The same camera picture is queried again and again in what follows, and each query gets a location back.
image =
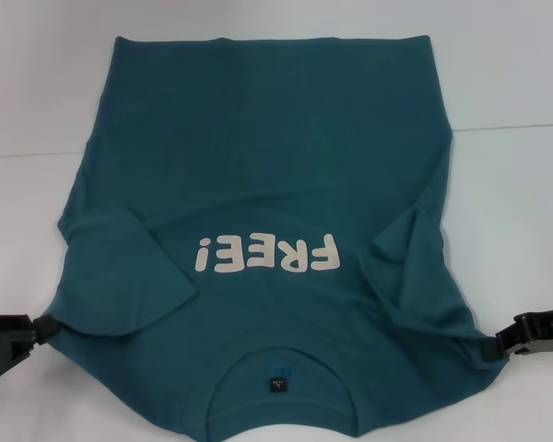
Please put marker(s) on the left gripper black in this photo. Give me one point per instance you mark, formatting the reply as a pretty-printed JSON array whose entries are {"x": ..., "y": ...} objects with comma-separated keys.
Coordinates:
[{"x": 2, "y": 345}]

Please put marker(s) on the teal T-shirt with FREE print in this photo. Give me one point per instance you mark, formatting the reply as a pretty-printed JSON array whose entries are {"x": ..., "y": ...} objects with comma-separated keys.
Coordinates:
[{"x": 276, "y": 161}]

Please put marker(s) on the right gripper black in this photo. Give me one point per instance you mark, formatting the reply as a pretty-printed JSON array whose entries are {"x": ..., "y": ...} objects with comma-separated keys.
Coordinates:
[{"x": 546, "y": 329}]

